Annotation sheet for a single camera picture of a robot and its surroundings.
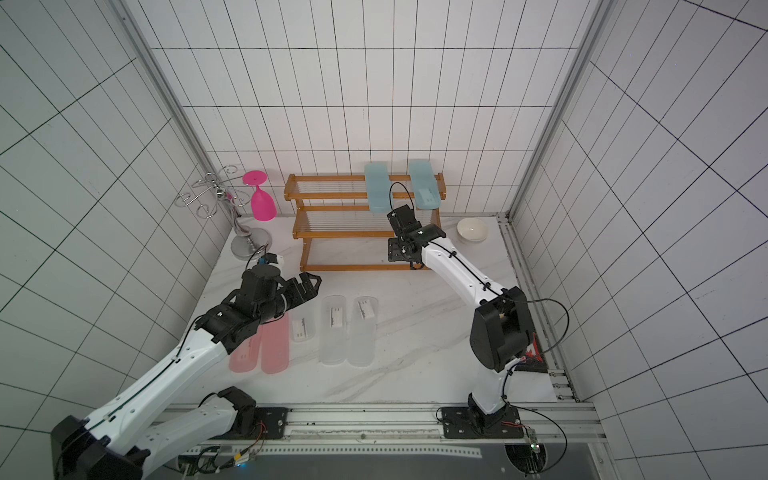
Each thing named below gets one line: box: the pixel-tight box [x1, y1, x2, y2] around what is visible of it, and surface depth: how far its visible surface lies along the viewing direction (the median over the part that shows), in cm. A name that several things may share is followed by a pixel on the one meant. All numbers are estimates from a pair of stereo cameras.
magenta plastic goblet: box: [242, 170, 277, 222], surface depth 100 cm
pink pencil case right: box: [261, 312, 290, 375], surface depth 85 cm
